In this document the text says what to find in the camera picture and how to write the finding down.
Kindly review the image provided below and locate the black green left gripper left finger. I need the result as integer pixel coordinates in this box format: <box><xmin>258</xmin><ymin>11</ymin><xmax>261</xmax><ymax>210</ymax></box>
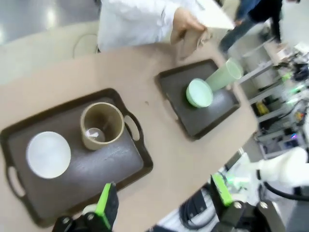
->
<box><xmin>53</xmin><ymin>182</ymin><xmax>120</xmax><ymax>232</ymax></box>

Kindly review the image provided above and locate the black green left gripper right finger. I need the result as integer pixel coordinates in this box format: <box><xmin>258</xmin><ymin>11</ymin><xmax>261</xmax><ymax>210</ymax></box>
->
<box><xmin>209</xmin><ymin>174</ymin><xmax>287</xmax><ymax>232</ymax></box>

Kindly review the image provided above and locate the light green bowl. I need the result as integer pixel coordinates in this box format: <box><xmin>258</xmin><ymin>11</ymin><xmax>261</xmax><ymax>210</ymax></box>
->
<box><xmin>185</xmin><ymin>78</ymin><xmax>213</xmax><ymax>109</ymax></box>

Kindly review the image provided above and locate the light green cup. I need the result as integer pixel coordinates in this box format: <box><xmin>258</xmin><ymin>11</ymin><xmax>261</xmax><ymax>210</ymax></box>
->
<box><xmin>205</xmin><ymin>58</ymin><xmax>244</xmax><ymax>92</ymax></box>

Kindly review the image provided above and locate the white coat sleeve forearm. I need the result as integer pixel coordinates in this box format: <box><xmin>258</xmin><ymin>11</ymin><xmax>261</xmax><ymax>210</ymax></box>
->
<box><xmin>154</xmin><ymin>0</ymin><xmax>186</xmax><ymax>42</ymax></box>

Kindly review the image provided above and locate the bare person hand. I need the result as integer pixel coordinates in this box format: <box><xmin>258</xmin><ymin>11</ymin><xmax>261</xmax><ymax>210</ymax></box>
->
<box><xmin>169</xmin><ymin>7</ymin><xmax>209</xmax><ymax>44</ymax></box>

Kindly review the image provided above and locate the white bowl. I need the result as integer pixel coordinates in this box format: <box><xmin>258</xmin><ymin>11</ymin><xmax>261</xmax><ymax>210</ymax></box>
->
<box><xmin>26</xmin><ymin>131</ymin><xmax>72</xmax><ymax>179</ymax></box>

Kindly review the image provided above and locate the tan cup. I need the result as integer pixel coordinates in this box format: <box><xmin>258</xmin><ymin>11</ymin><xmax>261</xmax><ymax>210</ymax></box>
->
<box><xmin>80</xmin><ymin>102</ymin><xmax>125</xmax><ymax>151</ymax></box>

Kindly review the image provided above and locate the white table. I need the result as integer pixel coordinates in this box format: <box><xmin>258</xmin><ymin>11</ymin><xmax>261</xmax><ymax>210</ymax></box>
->
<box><xmin>197</xmin><ymin>0</ymin><xmax>235</xmax><ymax>31</ymax></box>

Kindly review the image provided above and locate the person in black top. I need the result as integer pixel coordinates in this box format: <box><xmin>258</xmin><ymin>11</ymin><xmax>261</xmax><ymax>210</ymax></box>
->
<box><xmin>218</xmin><ymin>0</ymin><xmax>283</xmax><ymax>54</ymax></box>

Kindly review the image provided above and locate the white coat person torso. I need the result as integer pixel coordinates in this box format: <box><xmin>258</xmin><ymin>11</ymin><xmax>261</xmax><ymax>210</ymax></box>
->
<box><xmin>97</xmin><ymin>0</ymin><xmax>169</xmax><ymax>53</ymax></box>

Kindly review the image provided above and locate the black cable coil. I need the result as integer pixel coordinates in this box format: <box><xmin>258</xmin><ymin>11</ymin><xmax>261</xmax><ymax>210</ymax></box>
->
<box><xmin>180</xmin><ymin>190</ymin><xmax>219</xmax><ymax>231</ymax></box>

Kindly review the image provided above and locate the dark brown tray with handles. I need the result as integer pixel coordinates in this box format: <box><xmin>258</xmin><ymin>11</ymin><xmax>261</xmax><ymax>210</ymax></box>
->
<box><xmin>0</xmin><ymin>88</ymin><xmax>154</xmax><ymax>228</ymax></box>

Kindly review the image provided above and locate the dark brown tray without handles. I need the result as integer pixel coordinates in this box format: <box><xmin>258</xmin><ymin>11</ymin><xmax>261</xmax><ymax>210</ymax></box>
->
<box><xmin>154</xmin><ymin>58</ymin><xmax>241</xmax><ymax>141</ymax></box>

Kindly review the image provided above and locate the aluminium frame equipment rack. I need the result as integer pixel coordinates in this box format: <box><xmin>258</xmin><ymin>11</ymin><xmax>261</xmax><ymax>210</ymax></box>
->
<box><xmin>241</xmin><ymin>41</ymin><xmax>309</xmax><ymax>160</ymax></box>

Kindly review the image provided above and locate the thin cable on floor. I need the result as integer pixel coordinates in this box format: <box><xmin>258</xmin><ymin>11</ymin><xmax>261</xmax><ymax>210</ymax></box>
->
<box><xmin>71</xmin><ymin>32</ymin><xmax>99</xmax><ymax>58</ymax></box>

